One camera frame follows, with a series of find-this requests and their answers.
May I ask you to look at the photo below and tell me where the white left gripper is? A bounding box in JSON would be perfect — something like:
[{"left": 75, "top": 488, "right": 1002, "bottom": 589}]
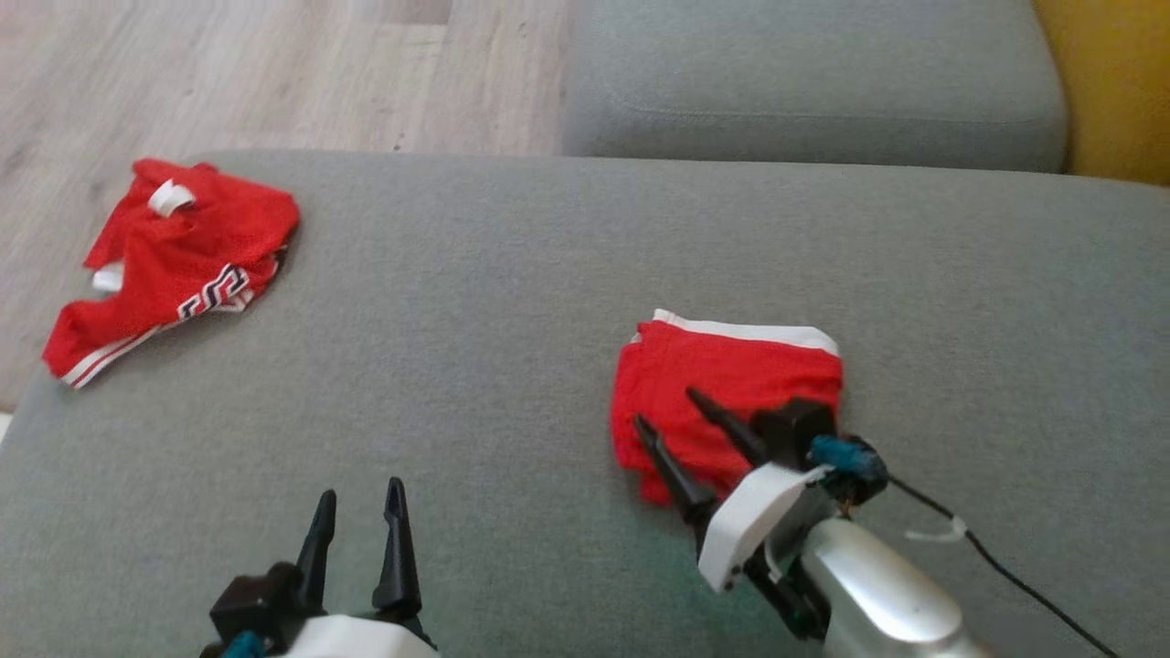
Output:
[{"left": 272, "top": 476, "right": 441, "bottom": 658}]

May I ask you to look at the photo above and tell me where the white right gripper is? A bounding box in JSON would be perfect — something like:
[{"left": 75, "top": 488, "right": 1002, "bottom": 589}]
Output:
[{"left": 633, "top": 387, "right": 833, "bottom": 642}]

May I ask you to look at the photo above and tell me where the red white shorts number 23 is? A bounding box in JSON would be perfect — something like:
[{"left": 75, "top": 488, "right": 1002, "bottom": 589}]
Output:
[{"left": 611, "top": 309, "right": 844, "bottom": 506}]

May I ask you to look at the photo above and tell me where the red jersey with white trim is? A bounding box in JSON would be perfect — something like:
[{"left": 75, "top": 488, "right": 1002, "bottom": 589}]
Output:
[{"left": 43, "top": 158, "right": 301, "bottom": 390}]

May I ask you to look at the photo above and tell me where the large grey sofa seat cushion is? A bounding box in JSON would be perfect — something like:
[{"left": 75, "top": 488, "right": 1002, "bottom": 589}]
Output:
[{"left": 0, "top": 151, "right": 1170, "bottom": 658}]

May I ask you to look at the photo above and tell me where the teal right cable connector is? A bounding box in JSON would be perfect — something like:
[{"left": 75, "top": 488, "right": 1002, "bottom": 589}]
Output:
[{"left": 809, "top": 434, "right": 889, "bottom": 504}]

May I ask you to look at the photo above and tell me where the white cable tie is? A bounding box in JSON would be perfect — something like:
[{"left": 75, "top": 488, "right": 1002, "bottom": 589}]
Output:
[{"left": 905, "top": 515, "right": 968, "bottom": 546}]

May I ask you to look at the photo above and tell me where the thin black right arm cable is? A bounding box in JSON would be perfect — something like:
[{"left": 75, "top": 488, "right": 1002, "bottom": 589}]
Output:
[{"left": 882, "top": 475, "right": 1123, "bottom": 658}]

